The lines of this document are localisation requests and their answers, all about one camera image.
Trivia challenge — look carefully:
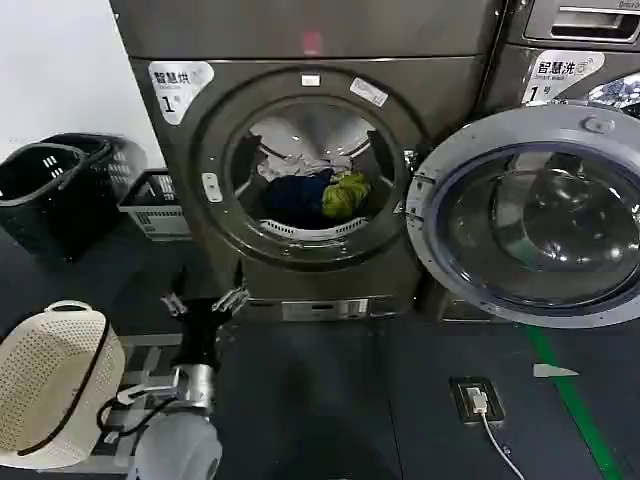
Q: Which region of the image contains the white power plug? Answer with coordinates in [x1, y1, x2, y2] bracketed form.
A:
[464, 385, 488, 415]

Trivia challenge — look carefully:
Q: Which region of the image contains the grey washing machine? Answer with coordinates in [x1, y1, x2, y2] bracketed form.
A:
[439, 0, 640, 324]

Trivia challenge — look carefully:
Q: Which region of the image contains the white power cable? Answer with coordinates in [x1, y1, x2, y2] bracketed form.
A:
[478, 410, 532, 480]

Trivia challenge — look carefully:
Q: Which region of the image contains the white floor arrow sticker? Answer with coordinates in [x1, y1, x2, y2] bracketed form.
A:
[532, 363, 580, 378]

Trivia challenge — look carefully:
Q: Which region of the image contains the white dryer number label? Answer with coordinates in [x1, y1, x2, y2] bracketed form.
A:
[147, 60, 216, 126]

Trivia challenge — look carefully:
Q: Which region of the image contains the round glass dryer door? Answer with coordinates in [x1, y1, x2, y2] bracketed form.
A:
[403, 103, 640, 330]

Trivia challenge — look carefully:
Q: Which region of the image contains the dark blue garment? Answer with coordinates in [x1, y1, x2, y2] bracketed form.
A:
[261, 169, 335, 226]

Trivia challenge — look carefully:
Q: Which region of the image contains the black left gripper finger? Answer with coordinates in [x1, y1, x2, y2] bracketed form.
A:
[160, 264, 190, 321]
[211, 261, 250, 314]

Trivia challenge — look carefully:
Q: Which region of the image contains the cream perforated laundry basket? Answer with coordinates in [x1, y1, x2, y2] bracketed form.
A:
[0, 300, 128, 470]

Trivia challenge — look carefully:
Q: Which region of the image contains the black plastic laundry basket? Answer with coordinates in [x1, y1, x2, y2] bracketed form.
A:
[40, 131, 150, 211]
[0, 142, 121, 263]

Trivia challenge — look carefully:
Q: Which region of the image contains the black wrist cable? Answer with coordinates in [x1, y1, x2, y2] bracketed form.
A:
[96, 385, 174, 438]

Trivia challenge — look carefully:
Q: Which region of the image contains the yellow-green garment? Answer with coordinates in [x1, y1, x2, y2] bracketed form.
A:
[321, 170, 372, 220]

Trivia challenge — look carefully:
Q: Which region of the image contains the grey slotted plastic crate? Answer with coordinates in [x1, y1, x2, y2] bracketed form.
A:
[117, 168, 193, 243]

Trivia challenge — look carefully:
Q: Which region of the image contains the white garment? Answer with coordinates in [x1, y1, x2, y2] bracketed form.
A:
[247, 121, 353, 181]

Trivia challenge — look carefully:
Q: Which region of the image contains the white washer number label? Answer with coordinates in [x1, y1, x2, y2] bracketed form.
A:
[522, 50, 607, 105]

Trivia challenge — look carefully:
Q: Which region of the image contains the black floor power socket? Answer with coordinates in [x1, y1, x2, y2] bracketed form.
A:
[449, 375, 506, 425]

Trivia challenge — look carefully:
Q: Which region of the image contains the grey front-load dryer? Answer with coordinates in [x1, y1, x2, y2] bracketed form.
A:
[108, 0, 506, 324]

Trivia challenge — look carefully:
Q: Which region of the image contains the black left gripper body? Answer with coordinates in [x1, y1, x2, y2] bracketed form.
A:
[171, 296, 225, 369]

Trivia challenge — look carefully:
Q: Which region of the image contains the green floor tape line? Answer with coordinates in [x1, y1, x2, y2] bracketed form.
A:
[527, 325, 626, 480]

